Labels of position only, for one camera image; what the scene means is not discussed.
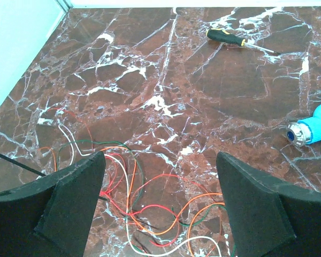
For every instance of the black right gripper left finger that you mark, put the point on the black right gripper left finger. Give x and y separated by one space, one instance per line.
52 216

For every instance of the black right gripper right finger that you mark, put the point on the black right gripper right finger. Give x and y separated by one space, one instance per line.
268 216

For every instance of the black zip tie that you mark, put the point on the black zip tie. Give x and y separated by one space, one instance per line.
21 165

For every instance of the yellow black screwdriver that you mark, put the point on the yellow black screwdriver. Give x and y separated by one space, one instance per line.
220 35

